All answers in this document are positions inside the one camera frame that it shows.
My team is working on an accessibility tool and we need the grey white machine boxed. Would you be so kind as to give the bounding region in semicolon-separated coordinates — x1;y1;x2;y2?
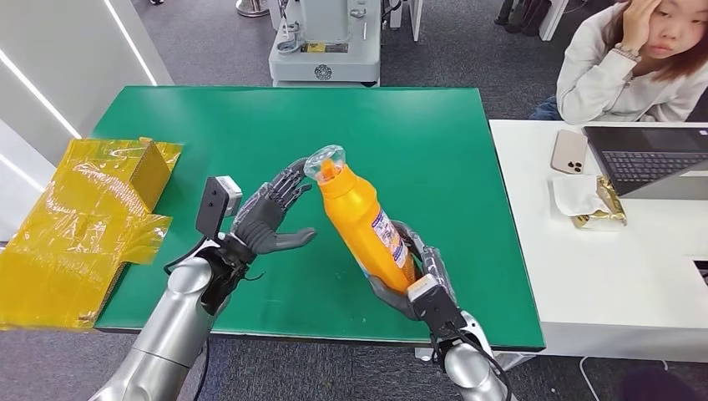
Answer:
268;0;384;89

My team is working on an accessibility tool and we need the white floor cable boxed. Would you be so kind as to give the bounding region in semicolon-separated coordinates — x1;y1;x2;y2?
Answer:
579;356;670;401

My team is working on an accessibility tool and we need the white paper napkin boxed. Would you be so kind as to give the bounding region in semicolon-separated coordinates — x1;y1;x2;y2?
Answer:
552;174;624;232

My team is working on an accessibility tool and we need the wide white table foot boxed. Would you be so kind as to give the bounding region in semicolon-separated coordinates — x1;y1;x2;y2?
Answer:
491;350;535;372

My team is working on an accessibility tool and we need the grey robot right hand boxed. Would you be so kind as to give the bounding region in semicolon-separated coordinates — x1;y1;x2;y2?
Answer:
367;220;459;322

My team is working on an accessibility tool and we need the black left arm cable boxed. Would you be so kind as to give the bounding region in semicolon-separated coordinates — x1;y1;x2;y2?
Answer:
163;237;212;401

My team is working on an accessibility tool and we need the gold foil wrapper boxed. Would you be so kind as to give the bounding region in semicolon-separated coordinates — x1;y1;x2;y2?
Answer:
572;175;629;230

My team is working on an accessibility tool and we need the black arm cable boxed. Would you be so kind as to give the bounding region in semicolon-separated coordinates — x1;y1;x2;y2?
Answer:
163;237;212;401
437;326;517;401

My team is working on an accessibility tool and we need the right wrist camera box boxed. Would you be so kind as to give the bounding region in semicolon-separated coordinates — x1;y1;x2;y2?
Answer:
406;273;470;340

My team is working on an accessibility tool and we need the chrome stand base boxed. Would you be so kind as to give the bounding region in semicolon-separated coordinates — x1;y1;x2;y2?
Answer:
236;0;271;18

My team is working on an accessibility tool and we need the orange plastic bottle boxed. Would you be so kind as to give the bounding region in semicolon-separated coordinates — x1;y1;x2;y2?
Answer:
302;145;417;294

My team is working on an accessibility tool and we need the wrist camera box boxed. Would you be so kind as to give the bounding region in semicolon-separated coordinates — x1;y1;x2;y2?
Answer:
195;175;244;240
406;273;470;340

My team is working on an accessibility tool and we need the white cabinet panel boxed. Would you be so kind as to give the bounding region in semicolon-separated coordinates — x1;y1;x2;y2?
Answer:
387;0;425;43

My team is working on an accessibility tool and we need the beige smartphone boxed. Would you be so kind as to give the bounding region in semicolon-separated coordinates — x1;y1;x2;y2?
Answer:
550;129;589;175

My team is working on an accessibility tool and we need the white desk panel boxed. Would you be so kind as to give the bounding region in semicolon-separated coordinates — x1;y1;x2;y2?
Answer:
539;0;572;43

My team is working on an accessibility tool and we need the yellow taped cardboard box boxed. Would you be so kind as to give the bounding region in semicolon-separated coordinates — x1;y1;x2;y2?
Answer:
0;136;185;332

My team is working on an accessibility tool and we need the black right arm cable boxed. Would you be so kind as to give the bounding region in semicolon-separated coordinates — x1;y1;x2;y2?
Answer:
437;326;517;401

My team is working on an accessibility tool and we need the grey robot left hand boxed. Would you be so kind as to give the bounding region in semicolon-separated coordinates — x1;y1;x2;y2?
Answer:
230;157;319;256

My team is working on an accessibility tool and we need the dark grey laptop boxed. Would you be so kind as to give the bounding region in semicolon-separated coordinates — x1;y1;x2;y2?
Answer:
583;124;708;201

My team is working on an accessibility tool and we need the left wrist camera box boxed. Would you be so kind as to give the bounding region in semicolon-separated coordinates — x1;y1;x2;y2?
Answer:
195;175;244;240

